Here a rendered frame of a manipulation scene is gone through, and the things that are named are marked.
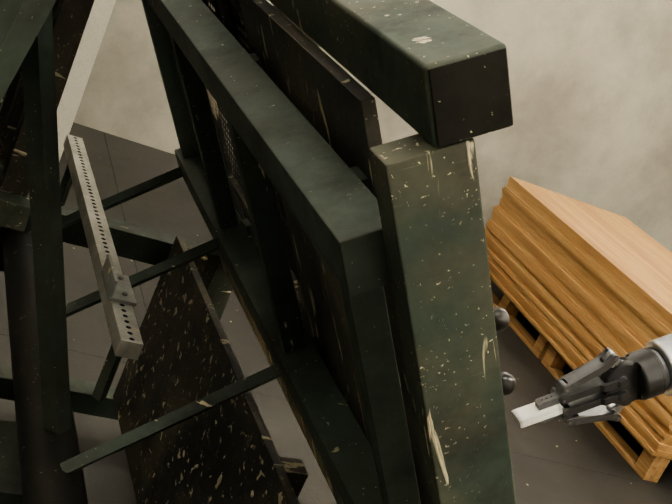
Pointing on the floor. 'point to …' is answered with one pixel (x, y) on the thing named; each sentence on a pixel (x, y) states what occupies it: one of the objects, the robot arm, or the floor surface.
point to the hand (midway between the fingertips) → (536, 412)
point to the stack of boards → (585, 297)
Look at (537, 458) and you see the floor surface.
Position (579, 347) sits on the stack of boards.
